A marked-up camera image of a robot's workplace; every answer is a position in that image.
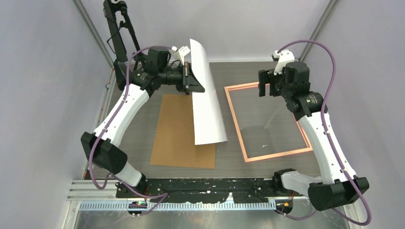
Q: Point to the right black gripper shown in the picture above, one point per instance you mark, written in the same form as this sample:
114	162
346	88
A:
267	76

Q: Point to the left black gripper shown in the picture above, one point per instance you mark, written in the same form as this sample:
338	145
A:
189	83

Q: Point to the cat photo print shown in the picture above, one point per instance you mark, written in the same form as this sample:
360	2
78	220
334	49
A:
208	121

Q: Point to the clear acrylic sheet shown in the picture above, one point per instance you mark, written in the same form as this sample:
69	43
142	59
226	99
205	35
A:
272	126

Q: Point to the brown cardboard backing board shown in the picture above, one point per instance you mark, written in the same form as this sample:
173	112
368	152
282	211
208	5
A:
174	138

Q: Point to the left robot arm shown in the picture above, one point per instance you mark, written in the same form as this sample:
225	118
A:
161	66

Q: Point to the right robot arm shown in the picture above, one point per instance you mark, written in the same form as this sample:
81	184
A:
338	184

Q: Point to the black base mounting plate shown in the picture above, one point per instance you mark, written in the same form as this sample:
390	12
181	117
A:
210	190

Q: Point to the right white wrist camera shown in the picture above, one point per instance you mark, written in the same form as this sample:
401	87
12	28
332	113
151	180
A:
282	58

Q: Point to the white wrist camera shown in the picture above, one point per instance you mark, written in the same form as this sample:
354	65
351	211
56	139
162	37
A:
178	54
282	58

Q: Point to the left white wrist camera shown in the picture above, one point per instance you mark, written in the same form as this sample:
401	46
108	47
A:
178	54

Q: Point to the black camera tripod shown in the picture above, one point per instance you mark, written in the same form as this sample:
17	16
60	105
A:
133	38

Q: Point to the aluminium rail front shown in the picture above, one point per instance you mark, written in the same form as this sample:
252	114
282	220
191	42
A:
117	197

